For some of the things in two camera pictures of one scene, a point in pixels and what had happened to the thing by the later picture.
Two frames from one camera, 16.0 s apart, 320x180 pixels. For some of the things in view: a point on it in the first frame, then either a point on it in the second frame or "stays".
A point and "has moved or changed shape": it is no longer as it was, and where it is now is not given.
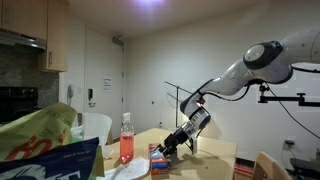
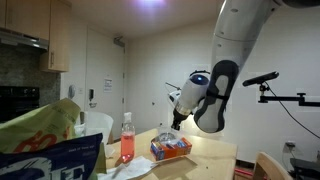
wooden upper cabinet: [45, 19] stays
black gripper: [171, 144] -> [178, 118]
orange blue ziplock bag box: [159, 164] has moved or changed shape
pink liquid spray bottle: [127, 142] stays
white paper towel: [129, 171] stays
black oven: [17, 102] stays
